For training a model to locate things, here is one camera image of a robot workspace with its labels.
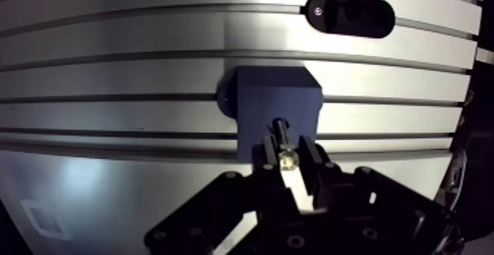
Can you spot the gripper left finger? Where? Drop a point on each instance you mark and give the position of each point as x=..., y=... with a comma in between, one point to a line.
x=216, y=210

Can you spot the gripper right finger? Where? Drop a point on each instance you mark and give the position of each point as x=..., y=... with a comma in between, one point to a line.
x=386, y=202

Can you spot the steel bolt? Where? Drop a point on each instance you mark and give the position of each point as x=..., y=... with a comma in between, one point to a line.
x=288, y=160

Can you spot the dark blue-grey block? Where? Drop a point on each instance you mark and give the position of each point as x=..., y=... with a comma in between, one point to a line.
x=278, y=98

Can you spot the black oval holder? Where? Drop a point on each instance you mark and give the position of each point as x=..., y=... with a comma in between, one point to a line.
x=351, y=15

